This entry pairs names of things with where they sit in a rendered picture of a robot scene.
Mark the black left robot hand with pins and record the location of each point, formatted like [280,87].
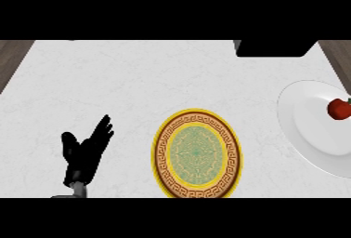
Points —
[84,152]

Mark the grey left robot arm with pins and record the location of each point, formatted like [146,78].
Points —
[78,189]

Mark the yellow patterned plate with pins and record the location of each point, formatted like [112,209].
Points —
[196,153]

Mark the white plate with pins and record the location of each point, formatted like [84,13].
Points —
[316,130]

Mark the black appliance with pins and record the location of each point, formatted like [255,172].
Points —
[274,48]

